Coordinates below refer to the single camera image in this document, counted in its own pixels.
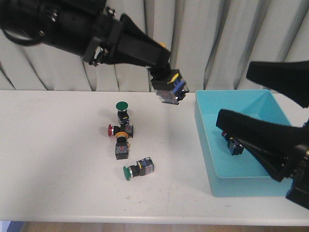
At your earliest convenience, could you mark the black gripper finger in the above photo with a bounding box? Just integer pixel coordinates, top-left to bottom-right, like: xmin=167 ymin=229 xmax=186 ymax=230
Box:
xmin=246 ymin=61 xmax=309 ymax=108

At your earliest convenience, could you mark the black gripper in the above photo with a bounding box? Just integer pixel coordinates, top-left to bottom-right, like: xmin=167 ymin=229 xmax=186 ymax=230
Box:
xmin=83 ymin=7 xmax=170 ymax=69
xmin=216 ymin=109 xmax=309 ymax=182

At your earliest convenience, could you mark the red push button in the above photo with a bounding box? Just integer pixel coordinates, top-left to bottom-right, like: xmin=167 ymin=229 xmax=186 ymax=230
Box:
xmin=222 ymin=131 xmax=244 ymax=156
xmin=108 ymin=124 xmax=134 ymax=138

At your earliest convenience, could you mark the yellow push button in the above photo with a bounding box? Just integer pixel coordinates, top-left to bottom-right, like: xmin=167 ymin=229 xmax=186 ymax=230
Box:
xmin=147 ymin=43 xmax=190 ymax=106
xmin=115 ymin=132 xmax=129 ymax=160

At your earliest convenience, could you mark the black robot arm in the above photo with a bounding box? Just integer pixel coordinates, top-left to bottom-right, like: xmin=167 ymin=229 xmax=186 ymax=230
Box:
xmin=0 ymin=0 xmax=170 ymax=70
xmin=216 ymin=61 xmax=309 ymax=208

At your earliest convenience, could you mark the teal plastic box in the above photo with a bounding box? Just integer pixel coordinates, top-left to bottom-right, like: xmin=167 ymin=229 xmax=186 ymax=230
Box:
xmin=195 ymin=89 xmax=292 ymax=197

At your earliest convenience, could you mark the upright green push button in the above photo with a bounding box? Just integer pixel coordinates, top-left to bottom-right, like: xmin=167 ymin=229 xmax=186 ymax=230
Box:
xmin=115 ymin=101 xmax=129 ymax=124

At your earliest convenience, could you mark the grey pleated curtain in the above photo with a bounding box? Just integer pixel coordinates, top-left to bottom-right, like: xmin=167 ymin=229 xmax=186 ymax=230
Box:
xmin=0 ymin=0 xmax=309 ymax=92

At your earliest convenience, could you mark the lying red push button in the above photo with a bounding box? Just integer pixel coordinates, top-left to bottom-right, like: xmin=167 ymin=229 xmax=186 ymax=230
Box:
xmin=108 ymin=124 xmax=134 ymax=138

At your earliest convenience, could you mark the lying yellow push button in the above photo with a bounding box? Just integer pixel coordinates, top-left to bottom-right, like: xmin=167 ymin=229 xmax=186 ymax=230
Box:
xmin=115 ymin=132 xmax=129 ymax=160

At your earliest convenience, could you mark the lying green push button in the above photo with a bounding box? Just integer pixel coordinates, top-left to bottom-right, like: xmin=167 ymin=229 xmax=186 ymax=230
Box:
xmin=123 ymin=157 xmax=155 ymax=181

